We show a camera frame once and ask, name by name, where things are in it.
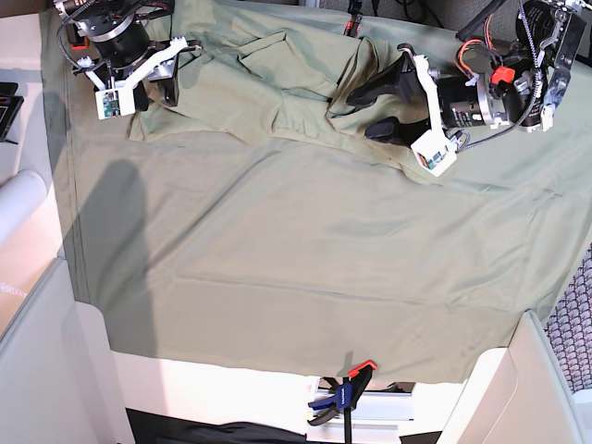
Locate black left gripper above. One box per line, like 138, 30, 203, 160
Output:
346, 57, 504, 148

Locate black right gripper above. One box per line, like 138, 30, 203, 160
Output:
76, 13, 179, 112

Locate light green T-shirt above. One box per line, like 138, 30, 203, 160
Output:
129, 1, 457, 183

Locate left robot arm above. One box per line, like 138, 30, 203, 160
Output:
128, 1, 586, 169

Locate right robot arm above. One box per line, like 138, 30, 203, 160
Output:
54, 1, 195, 119

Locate orange black clamp top left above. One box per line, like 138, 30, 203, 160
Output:
66, 24, 90, 51

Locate orange black clamp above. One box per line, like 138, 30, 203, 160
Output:
343, 0, 363, 38
66, 24, 90, 51

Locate orange black clamp top middle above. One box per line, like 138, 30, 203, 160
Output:
343, 0, 363, 38

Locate black tablet device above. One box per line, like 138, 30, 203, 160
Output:
0, 81, 24, 142

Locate white cylindrical tube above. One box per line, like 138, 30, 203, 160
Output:
0, 169, 48, 244

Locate pale green table cloth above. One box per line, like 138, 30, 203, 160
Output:
39, 1, 591, 383

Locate black mesh fabric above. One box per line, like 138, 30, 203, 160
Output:
545, 249, 591, 393

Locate blue orange bar clamp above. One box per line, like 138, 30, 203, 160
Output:
308, 360, 377, 444

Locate black cloth under table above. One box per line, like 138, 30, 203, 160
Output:
126, 409, 307, 444

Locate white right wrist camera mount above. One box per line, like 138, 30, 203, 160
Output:
73, 37, 202, 120

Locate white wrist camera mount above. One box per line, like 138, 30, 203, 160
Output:
73, 37, 202, 120
397, 43, 470, 178

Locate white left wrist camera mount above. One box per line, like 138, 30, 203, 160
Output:
397, 43, 470, 178

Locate black cables on wall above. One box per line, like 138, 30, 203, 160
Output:
369, 0, 445, 24

